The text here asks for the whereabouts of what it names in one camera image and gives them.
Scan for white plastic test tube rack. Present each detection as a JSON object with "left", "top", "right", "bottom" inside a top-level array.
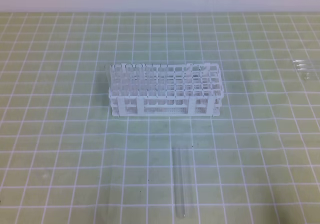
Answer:
[{"left": 106, "top": 63, "right": 224, "bottom": 117}]

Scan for clear test tubes at edge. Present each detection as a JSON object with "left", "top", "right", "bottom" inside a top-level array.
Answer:
[{"left": 292, "top": 60, "right": 320, "bottom": 81}]

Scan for green checkered tablecloth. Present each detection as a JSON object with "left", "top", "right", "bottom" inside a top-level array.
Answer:
[{"left": 0, "top": 12, "right": 320, "bottom": 224}]

